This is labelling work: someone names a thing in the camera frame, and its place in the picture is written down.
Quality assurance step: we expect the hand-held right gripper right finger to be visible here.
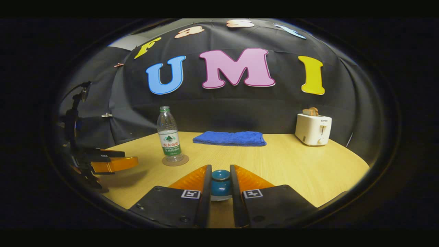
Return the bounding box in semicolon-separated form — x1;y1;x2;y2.
230;164;318;228

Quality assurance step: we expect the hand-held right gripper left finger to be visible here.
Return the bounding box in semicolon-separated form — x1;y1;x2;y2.
129;164;212;228

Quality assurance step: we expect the teal teacup lid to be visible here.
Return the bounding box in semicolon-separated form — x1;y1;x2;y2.
211;169;233;197

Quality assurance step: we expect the round brown coaster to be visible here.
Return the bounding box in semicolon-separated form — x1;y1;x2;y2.
162;154;190;167

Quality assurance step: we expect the clear plastic water bottle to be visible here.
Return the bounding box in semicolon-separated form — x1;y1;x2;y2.
157;106;184;163

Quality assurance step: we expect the black stand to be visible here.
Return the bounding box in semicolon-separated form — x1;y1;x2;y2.
63;81;92;151

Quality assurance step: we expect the blue folded towel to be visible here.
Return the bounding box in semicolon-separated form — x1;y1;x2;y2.
192;131;267;147

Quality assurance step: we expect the white toaster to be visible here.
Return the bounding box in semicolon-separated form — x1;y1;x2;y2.
295;113;332;146

